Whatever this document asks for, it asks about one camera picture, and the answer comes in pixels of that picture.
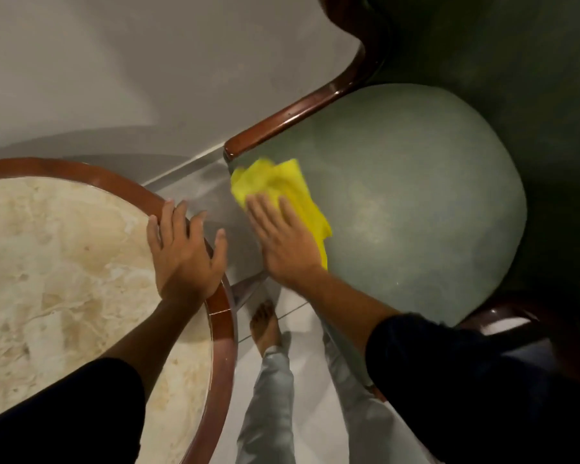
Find person's left hand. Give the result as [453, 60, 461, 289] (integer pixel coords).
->
[146, 200, 228, 306]

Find person's right hand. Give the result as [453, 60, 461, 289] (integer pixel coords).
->
[245, 194, 325, 291]

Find yellow cleaning cloth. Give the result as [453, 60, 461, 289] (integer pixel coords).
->
[230, 158, 333, 271]

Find person's right forearm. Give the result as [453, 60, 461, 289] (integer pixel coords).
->
[288, 268, 402, 354]

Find person's left forearm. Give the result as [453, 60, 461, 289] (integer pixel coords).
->
[101, 294, 209, 402]

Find person's bare foot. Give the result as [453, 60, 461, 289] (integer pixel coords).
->
[249, 301, 282, 357]

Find round marble table wooden rim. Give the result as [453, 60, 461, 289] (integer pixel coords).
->
[0, 157, 239, 464]

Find green cushioned wooden armchair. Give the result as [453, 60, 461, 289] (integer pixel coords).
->
[222, 0, 580, 402]

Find person's grey trousers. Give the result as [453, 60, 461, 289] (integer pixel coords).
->
[235, 320, 438, 464]

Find person's dark left sleeve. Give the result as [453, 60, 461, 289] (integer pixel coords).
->
[0, 357, 147, 464]

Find person's dark sleeve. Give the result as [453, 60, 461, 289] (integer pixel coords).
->
[0, 357, 147, 464]
[365, 313, 580, 464]

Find person's dark right sleeve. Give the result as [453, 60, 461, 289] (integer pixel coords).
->
[365, 313, 580, 464]

